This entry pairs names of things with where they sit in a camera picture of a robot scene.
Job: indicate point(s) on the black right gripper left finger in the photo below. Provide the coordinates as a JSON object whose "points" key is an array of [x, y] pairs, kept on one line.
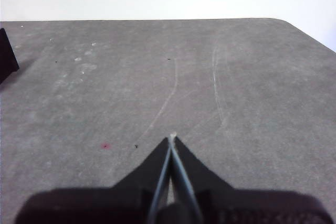
{"points": [[105, 205]]}

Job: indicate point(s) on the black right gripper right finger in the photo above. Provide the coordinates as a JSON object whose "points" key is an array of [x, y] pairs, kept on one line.
{"points": [[249, 208]]}

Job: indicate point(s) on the black plate rack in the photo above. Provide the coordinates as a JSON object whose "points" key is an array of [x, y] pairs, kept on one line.
{"points": [[6, 58]]}

